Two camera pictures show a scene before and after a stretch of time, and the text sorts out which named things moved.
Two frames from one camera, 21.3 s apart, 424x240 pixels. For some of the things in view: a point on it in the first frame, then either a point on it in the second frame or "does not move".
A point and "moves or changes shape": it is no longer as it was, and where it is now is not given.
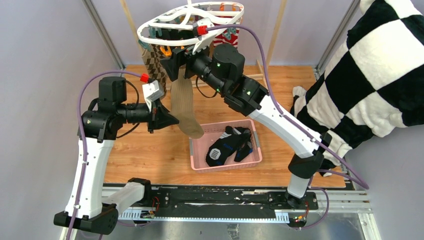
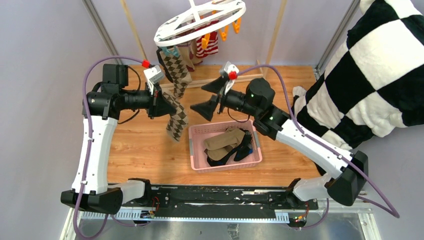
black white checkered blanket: [372, 85] does not move
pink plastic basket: [198, 147] does not move
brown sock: [181, 102] to [233, 136]
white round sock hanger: [184, 39] moves or changes shape
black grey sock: [227, 144] to [246, 148]
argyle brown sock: [154, 65] to [179, 120]
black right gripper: [172, 65] to [207, 109]
